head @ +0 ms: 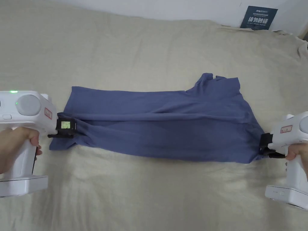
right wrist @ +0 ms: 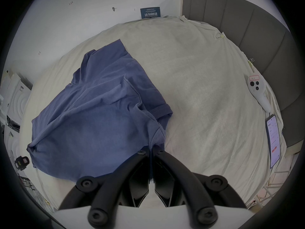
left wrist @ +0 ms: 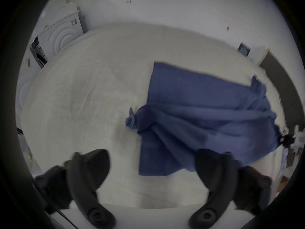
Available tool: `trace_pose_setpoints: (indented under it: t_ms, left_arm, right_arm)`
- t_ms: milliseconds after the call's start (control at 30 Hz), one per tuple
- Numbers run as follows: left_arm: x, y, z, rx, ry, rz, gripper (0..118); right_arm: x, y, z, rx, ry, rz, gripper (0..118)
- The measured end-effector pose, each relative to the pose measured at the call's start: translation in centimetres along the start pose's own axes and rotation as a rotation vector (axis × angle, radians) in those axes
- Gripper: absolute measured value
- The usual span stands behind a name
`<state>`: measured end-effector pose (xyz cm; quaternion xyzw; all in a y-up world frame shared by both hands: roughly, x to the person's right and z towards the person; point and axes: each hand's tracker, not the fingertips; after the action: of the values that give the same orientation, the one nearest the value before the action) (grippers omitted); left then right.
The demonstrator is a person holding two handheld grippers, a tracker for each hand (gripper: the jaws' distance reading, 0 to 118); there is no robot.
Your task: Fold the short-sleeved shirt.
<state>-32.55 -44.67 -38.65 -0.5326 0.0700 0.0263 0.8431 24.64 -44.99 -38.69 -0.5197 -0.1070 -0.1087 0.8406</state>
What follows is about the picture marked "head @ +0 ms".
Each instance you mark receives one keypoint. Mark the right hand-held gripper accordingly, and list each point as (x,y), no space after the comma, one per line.
(293,132)

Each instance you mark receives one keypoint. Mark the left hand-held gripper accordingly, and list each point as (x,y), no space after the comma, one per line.
(26,105)

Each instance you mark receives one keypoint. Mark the blue shirt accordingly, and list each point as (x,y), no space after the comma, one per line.
(156,127)

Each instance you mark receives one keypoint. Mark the person's right hand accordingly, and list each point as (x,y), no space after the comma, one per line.
(298,150)

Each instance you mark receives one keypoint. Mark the person's left hand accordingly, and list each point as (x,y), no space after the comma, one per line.
(12,146)

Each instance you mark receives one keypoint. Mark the bed with beige sheet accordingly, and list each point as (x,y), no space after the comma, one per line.
(120,53)

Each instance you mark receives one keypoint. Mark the dark blue sign card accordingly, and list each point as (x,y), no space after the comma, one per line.
(258,18)

